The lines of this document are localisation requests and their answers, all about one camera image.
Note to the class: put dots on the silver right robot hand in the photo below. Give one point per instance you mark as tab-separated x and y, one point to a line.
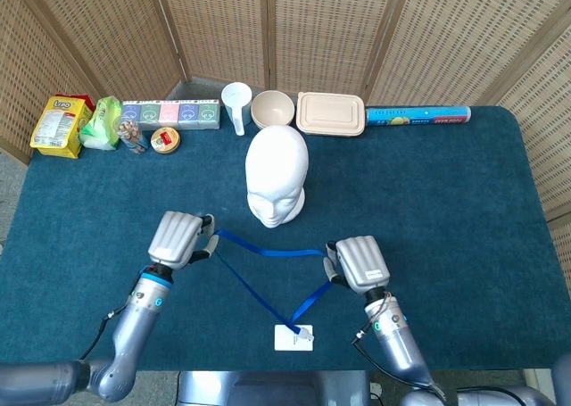
363	265

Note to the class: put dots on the round yellow tin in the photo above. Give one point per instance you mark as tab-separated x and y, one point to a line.
165	140

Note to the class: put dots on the green and white plastic bag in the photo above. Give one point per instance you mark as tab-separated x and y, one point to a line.
101	125

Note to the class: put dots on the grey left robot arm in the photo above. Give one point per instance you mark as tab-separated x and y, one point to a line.
129	334

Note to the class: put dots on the pastel tissue pack row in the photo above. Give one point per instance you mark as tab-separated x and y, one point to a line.
169	113

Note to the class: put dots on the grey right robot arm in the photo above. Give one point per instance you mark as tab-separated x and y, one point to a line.
397	348

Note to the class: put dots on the blue food wrap roll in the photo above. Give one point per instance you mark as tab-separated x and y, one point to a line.
415	116

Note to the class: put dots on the teal table cloth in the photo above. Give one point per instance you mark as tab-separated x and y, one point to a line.
424	201

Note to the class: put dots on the grey robot torso base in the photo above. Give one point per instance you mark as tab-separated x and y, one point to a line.
267	388

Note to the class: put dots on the wicker folding screen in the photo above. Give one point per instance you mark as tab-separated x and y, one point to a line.
330	31

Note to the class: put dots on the beige lidded lunch box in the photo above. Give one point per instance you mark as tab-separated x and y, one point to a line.
330	113

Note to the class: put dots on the beige bowl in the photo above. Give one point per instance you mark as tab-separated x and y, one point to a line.
272	107

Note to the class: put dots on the white foam mannequin head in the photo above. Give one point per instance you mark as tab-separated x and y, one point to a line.
276	165

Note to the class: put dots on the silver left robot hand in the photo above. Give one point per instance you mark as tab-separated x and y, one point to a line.
174	241

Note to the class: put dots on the yellow snack bag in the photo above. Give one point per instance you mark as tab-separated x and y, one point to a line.
53	127

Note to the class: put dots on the white ID badge card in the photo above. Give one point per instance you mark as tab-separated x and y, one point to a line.
285	341

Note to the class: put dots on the clear jar of sticks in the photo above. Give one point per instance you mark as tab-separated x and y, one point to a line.
131	136

